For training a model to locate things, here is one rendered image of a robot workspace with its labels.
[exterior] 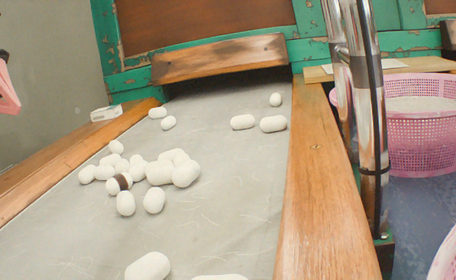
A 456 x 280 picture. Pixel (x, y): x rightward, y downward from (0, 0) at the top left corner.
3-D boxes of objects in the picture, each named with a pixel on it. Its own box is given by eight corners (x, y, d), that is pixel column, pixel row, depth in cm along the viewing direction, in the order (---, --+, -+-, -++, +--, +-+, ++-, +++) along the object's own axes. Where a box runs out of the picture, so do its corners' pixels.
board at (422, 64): (305, 84, 62) (303, 78, 61) (303, 73, 76) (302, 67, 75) (462, 69, 54) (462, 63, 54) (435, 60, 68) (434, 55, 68)
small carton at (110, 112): (92, 122, 68) (89, 113, 67) (99, 118, 71) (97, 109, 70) (115, 118, 66) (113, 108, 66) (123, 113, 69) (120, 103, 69)
